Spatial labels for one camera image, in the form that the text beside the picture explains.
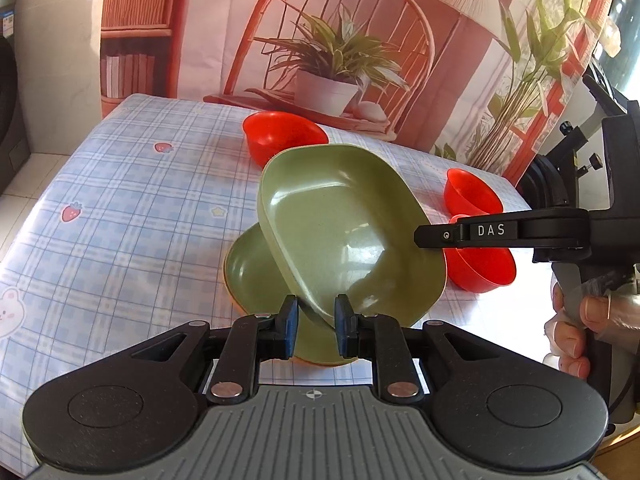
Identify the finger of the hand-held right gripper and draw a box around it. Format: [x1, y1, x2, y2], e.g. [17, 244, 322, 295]
[414, 208, 590, 251]

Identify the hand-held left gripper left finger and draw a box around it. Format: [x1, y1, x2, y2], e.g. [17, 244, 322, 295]
[130, 295, 301, 406]

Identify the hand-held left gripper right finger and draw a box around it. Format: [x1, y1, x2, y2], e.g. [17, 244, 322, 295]
[334, 294, 502, 404]

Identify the green round plate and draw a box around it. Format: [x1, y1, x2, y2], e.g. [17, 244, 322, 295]
[223, 222, 427, 367]

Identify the green square plate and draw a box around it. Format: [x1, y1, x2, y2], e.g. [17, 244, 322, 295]
[256, 143, 448, 334]

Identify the person's right hand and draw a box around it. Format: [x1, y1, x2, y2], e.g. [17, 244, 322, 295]
[542, 280, 640, 382]

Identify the red plastic bowl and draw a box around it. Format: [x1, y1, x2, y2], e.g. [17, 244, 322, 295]
[243, 111, 330, 169]
[443, 168, 504, 217]
[444, 214, 517, 295]

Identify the blue plaid tablecloth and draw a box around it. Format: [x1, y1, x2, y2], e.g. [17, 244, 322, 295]
[0, 93, 553, 480]

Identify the printed backdrop cloth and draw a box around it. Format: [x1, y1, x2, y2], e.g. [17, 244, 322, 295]
[99, 0, 618, 186]

